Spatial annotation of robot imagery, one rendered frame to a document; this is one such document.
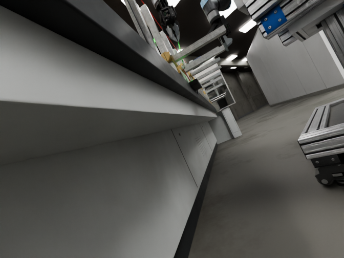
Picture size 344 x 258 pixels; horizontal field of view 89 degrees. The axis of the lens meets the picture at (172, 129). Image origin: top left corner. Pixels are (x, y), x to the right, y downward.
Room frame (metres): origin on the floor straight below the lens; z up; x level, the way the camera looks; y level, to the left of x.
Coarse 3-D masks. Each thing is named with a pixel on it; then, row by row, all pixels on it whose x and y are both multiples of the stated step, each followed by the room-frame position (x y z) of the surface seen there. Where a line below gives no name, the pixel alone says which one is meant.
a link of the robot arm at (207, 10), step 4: (204, 0) 1.04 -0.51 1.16; (208, 0) 1.03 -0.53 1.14; (212, 0) 1.04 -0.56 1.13; (216, 0) 1.05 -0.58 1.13; (204, 4) 1.05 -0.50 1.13; (208, 4) 1.04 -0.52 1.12; (212, 4) 1.04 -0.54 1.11; (216, 4) 1.05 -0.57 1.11; (204, 8) 1.06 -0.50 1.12; (208, 8) 1.04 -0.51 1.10; (212, 8) 1.03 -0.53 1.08; (216, 8) 1.04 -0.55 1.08; (204, 12) 1.08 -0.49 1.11; (208, 12) 1.05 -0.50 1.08
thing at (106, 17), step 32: (0, 0) 0.14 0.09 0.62; (32, 0) 0.15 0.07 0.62; (64, 0) 0.17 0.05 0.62; (96, 0) 0.24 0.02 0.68; (64, 32) 0.20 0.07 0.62; (96, 32) 0.23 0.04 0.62; (128, 32) 0.32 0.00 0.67; (128, 64) 0.34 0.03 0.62; (160, 64) 0.46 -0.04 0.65; (192, 96) 0.94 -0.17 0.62
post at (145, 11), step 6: (144, 6) 0.87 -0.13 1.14; (144, 12) 0.87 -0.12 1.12; (150, 18) 0.87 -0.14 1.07; (150, 24) 0.87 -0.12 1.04; (150, 30) 0.88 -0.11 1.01; (156, 30) 0.87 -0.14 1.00; (156, 36) 0.87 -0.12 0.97; (156, 42) 0.88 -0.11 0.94; (162, 42) 0.87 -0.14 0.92; (162, 48) 0.87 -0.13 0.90; (174, 66) 0.87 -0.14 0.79
